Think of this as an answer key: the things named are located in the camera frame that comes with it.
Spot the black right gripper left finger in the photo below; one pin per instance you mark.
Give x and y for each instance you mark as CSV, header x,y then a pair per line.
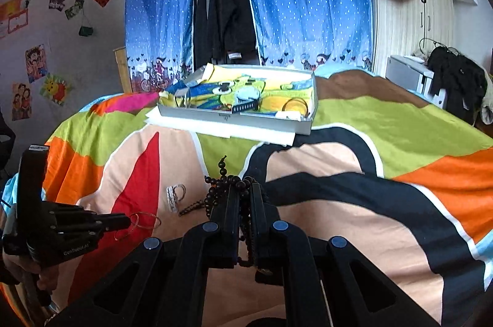
x,y
161,283

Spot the white tray box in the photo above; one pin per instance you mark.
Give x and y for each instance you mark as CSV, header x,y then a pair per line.
x,y
275,98

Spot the white storage box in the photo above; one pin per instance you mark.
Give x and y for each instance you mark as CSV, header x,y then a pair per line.
x,y
411,74

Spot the person's left hand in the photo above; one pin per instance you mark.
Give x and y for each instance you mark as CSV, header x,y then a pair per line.
x,y
16,269

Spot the white wardrobe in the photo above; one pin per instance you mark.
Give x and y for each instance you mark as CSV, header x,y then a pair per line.
x,y
406,27

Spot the family cartoon poster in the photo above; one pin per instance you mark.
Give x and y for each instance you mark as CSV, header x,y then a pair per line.
x,y
22,101

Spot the blue watch with black strap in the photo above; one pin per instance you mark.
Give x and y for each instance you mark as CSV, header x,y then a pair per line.
x,y
245,99

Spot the small wall photos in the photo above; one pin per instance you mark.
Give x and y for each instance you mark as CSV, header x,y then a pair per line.
x,y
70,11

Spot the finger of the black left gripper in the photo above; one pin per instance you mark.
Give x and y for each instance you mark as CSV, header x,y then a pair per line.
x,y
111,220
108,228

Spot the blue dotted curtain left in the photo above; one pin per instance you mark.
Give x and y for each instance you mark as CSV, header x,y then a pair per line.
x,y
158,42

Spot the thin metal ring bangles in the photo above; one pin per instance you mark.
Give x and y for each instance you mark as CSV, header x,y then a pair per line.
x,y
139,221

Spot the small green hanging pouch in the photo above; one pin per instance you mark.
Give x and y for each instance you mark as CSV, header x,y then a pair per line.
x,y
86,31

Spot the black clothes pile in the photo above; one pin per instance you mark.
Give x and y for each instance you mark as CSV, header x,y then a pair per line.
x,y
463,81

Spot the wooden cabinet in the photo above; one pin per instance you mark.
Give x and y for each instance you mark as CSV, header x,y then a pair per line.
x,y
123,70

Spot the cartoon sun poster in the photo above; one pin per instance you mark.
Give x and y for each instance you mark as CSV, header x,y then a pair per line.
x,y
55,89

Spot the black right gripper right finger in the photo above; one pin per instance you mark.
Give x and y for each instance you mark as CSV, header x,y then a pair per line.
x,y
325,282

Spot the dark hanging clothes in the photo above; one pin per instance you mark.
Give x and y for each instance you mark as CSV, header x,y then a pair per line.
x,y
224,33

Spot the anime character poster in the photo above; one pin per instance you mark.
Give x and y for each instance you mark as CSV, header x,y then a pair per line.
x,y
36,63

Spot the colourful cartoon bedspread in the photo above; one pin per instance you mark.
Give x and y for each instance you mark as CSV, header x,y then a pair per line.
x,y
408,184

